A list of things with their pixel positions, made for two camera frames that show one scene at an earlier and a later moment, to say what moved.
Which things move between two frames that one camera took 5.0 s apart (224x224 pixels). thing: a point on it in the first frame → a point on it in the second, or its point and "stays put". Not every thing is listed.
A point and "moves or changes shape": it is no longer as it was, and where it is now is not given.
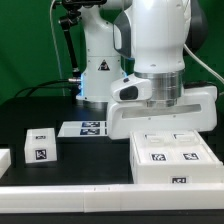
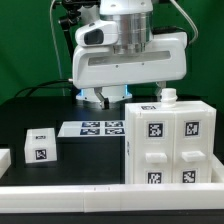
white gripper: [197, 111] → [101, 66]
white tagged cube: [40, 145] stays put
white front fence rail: [113, 197] stays put
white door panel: [154, 146] moves or changes shape
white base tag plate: [83, 129] stays put
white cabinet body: [174, 157] moves or changes shape
